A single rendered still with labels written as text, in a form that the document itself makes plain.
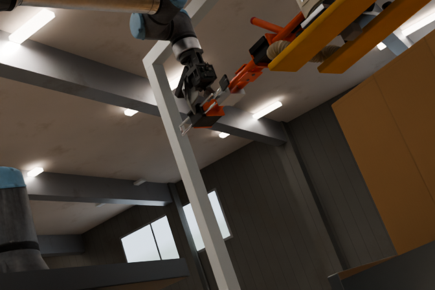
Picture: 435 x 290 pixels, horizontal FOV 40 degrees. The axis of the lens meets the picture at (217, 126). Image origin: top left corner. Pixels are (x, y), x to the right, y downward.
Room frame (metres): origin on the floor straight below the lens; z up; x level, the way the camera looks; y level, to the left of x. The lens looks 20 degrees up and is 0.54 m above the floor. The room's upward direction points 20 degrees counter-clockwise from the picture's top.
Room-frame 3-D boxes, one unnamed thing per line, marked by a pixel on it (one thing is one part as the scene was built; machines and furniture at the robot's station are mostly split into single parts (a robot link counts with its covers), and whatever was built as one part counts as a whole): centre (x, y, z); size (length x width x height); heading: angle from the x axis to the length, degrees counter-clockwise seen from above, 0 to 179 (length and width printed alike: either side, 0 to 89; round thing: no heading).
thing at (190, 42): (1.78, 0.00, 1.47); 0.10 x 0.09 x 0.05; 132
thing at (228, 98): (1.70, -0.07, 1.25); 0.07 x 0.07 x 0.04; 43
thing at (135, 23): (1.69, 0.08, 1.57); 0.12 x 0.12 x 0.09; 41
